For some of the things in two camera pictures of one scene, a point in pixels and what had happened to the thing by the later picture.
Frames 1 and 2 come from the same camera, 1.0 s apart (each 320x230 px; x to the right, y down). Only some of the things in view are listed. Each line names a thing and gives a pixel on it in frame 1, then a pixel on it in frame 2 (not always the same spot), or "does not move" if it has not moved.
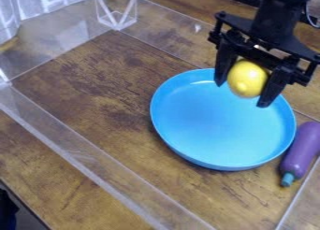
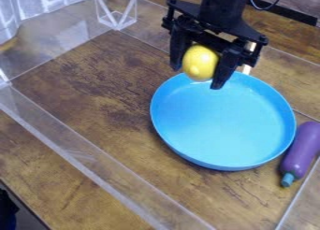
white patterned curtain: (21, 5) does not move
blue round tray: (215, 128) does not move
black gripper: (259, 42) to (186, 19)
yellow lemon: (247, 79) to (200, 63)
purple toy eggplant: (301, 152) does not move
